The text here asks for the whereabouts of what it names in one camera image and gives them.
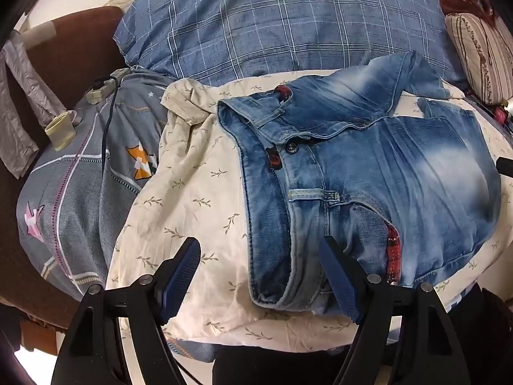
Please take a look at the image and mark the blue denim jeans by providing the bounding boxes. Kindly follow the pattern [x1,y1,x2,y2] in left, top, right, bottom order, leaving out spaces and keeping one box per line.
[217,52,501,315]

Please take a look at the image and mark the cream leaf-print quilt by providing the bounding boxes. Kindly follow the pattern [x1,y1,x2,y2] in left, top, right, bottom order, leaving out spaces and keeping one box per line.
[109,70,512,357]

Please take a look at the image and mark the grey hanging garment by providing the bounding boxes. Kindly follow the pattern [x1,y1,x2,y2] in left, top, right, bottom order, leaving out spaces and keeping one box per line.
[1,31,67,179]

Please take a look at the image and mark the white power strip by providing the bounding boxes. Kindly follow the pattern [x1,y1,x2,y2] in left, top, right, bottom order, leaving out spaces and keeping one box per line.
[85,68,130,105]

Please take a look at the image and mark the striped beige pillow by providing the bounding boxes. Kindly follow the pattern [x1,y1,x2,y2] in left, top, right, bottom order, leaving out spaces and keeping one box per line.
[445,13,512,105]

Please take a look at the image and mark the blue plaid pillow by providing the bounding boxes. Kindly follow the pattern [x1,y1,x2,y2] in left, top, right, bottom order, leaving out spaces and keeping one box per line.
[114,0,467,88]

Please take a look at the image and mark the black power cable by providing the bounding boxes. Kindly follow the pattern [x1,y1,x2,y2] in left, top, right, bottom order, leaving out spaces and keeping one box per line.
[92,76,121,174]

